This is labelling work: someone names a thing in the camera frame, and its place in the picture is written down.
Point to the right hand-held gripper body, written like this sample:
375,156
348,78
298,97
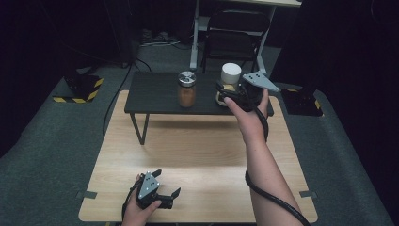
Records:
255,91

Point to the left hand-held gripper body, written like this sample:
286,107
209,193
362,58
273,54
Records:
148,187

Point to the glass jar with white lid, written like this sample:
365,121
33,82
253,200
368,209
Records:
231,73

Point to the glass jar with silver lid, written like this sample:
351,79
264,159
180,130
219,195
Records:
187,91

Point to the black raised shelf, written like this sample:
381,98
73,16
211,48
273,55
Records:
156,94

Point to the person's left hand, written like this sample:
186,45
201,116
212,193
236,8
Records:
136,213

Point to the person's right hand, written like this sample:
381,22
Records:
251,121

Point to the black stand base striped tape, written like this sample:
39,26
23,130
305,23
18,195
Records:
301,102
83,88

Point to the black folding chair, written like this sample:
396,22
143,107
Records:
233,40

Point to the grey tape strip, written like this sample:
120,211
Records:
308,194
87,195

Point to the power strip with plugs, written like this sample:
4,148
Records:
155,37

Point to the white desk frame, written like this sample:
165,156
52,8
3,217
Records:
195,47

